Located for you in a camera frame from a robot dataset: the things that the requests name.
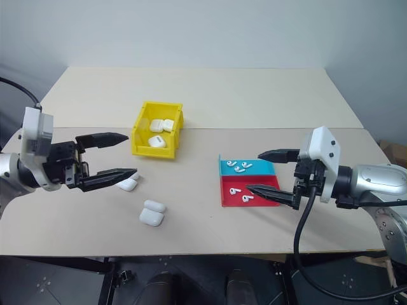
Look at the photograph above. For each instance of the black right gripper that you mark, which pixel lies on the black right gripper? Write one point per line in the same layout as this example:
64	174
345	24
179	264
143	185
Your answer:
305	178

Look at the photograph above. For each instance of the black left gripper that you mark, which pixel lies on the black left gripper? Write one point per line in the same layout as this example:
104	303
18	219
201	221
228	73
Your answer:
62	162

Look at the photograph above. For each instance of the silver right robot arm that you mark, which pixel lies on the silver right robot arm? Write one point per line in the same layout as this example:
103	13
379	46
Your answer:
375	181

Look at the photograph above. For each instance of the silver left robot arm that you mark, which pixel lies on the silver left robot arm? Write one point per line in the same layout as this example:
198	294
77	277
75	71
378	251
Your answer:
8	168

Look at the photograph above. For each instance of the yellow plastic bin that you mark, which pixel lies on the yellow plastic bin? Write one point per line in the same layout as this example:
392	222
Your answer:
143	149

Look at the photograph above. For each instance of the brown cardboard box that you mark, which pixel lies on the brown cardboard box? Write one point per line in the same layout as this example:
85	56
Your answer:
391	147

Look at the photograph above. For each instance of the red plastic tray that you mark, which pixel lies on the red plastic tray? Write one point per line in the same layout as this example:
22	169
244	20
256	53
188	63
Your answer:
267	184

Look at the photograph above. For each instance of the blue plastic tray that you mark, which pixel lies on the blue plastic tray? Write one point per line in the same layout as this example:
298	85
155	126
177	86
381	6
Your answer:
257	168

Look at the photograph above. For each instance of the white wireless earbud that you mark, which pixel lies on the white wireless earbud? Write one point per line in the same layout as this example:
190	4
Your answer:
246	199
229	164
234	191
246	165
238	170

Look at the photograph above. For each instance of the dark rounded shape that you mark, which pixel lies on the dark rounded shape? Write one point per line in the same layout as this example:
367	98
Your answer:
238	286

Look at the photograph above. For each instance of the black base panel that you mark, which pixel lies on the black base panel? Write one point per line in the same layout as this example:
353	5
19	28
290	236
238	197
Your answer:
47	282

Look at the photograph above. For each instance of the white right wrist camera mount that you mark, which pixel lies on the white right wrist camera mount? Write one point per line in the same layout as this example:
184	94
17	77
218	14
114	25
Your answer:
321	149

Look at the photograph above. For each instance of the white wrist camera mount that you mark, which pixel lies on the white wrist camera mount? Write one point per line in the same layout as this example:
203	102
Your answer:
321	149
37	127

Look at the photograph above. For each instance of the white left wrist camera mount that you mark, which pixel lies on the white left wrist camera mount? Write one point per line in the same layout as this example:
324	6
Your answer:
37	127

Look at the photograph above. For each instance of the light wooden frame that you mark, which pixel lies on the light wooden frame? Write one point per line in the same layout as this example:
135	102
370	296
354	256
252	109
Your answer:
378	262

